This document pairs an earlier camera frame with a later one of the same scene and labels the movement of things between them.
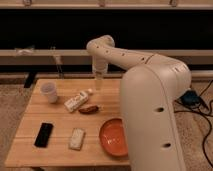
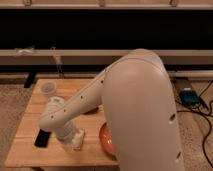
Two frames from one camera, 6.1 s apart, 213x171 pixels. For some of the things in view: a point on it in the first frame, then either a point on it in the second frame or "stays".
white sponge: (77, 139) stays
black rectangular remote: (43, 135) stays
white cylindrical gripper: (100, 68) → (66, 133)
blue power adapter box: (190, 97) stays
